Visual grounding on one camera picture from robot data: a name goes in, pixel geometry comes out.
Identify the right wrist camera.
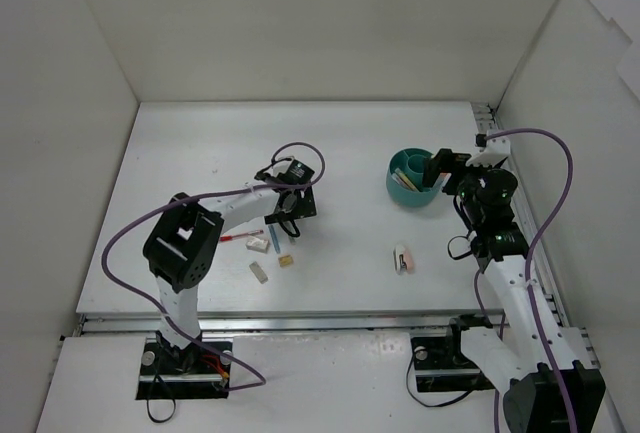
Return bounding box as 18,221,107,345
466,129,511,168

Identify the orange slim highlighter pen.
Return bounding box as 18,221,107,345
392,171,409,188

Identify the aluminium right rail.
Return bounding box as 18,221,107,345
471,102,569,326

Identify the small white pink stapler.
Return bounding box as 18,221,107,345
393,244,415,275

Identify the dirty white eraser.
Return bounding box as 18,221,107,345
249,262,269,284

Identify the blue slim highlighter pen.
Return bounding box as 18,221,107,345
268,224,281,255

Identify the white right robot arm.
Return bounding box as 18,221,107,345
422,149,606,432

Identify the yellow slim highlighter pen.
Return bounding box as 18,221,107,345
395,168,419,192

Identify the aluminium rail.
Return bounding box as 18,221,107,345
80,309,480,334
471,102,569,326

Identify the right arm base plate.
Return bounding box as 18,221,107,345
409,336,494,393

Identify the yellow eraser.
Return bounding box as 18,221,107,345
278,254,294,268

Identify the teal round desk organizer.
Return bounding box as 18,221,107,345
386,148,444,208

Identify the aluminium front rail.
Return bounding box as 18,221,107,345
80,309,480,334

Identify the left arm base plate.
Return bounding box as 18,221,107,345
136,340,231,400

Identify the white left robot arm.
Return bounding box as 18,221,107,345
143,157,317,373

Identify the red gel pen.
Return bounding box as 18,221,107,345
219,229,264,243

